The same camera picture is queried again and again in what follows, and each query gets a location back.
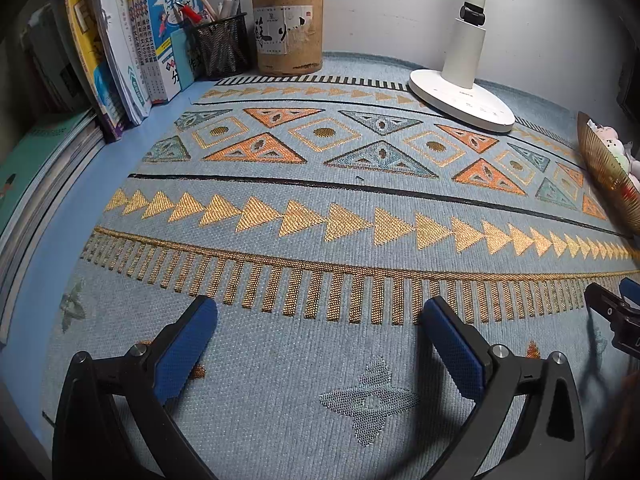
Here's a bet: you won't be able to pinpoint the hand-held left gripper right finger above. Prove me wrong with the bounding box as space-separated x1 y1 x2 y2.
422 296 587 480

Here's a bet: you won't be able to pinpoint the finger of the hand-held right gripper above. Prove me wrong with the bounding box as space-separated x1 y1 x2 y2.
619 277 640 311
584 282 626 332

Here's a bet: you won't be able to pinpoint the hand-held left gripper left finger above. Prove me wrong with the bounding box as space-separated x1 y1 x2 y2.
52 295 218 480

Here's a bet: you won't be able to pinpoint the brown woven basket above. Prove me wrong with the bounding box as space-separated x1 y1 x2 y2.
577 111 640 233

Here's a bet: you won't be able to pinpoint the bear-faced three-ball dango plush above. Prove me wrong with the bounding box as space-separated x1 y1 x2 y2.
595 122 633 166

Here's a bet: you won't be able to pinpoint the blue patterned woven mat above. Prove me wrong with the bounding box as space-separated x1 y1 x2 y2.
42 50 640 480

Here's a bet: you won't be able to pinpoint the flat stacked books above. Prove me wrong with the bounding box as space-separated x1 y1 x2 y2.
0 132 108 346

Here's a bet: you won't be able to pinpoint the dark monitor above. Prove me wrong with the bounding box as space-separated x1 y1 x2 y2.
616 55 640 121

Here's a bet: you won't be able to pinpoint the green cover flat book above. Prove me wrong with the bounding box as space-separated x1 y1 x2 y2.
0 107 106 266

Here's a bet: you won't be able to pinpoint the white desk lamp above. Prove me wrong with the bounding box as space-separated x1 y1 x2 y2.
409 0 516 134

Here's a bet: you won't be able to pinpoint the teal thin notebook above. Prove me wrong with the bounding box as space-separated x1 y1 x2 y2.
170 27 198 88

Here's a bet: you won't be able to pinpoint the black mesh pen holder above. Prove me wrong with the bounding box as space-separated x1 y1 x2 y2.
185 12 253 81

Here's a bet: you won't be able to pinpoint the yellow purple book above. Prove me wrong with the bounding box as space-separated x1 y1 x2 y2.
62 0 126 141

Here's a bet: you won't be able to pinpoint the white cover workbook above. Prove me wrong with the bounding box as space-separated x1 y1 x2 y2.
95 0 153 123

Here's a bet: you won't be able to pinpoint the blue cover workbook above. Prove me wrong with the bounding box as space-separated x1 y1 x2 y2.
140 0 206 103

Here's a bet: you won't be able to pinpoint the brown cylinder pen holder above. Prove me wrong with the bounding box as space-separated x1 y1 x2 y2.
251 0 325 76

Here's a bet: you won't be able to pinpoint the dark grey book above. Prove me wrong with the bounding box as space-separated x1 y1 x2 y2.
15 0 96 116

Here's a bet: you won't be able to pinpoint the bunch of pencils and markers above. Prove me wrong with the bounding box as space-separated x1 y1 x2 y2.
172 0 242 28

